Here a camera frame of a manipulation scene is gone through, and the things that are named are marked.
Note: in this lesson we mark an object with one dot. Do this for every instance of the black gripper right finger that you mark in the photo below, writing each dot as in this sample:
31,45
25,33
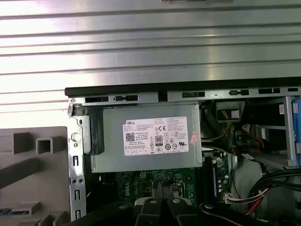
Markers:
178,214

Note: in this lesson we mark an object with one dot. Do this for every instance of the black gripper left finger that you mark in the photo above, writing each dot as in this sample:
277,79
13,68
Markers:
148,214

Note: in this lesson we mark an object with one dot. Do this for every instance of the black RAM slot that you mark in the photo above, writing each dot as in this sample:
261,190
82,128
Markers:
205,176
208,176

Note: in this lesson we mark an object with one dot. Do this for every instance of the CPU socket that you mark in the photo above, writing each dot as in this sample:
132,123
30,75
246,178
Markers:
179,191

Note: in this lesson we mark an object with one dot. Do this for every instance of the green motherboard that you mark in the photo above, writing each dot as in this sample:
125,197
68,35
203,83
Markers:
141,186

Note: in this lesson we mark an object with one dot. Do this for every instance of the square four-pin power socket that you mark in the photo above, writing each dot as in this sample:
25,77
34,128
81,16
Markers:
142,175

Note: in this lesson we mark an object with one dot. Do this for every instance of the white power supply label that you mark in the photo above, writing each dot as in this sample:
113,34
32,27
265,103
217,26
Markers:
141,146

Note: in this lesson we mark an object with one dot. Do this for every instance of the small pink sticker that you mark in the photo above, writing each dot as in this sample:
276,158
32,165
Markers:
194,138

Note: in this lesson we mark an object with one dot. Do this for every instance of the grey power supply unit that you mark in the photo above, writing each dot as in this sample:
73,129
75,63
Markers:
110,141

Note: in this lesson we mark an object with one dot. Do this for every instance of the grey parts rack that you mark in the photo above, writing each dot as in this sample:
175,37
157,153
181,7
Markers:
51,169

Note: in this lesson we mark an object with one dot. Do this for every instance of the black open PC case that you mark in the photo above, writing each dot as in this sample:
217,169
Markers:
141,89

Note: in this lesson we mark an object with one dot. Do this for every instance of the silver drive cage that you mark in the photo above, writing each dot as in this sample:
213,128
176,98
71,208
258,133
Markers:
288,131

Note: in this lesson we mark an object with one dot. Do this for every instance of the empty blue drive carrier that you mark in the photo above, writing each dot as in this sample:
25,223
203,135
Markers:
296,131

